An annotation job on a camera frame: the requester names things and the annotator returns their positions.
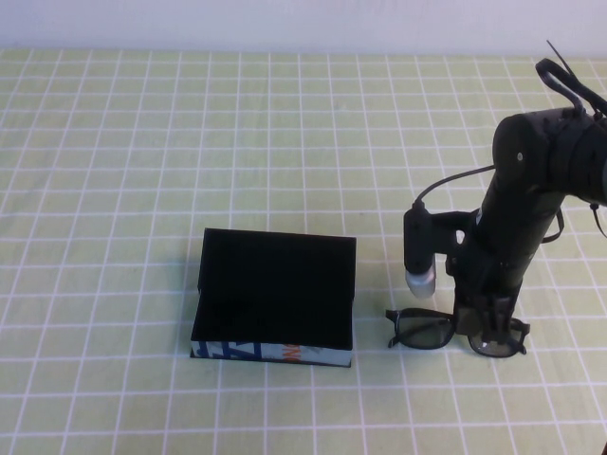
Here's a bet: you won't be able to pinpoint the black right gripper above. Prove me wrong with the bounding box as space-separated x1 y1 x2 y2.
445 245 536 343

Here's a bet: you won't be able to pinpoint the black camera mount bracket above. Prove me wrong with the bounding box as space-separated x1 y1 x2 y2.
426 210 480 252

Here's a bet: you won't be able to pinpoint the thin black camera cable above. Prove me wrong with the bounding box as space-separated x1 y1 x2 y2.
411 164 498 212

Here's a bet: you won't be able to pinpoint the black printed glasses case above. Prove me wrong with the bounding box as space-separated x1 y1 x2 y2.
190 227 358 371

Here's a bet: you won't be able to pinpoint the black framed glasses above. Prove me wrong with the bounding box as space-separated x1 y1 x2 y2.
384 307 531 358

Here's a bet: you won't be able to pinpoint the black cable tie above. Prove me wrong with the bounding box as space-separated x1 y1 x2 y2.
545 40 578 80
589 202 607 238

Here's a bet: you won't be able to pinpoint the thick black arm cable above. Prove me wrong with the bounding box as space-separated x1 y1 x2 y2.
535 57 607 119

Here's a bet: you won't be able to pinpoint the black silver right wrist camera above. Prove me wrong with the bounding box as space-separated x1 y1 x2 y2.
402 202 437 300

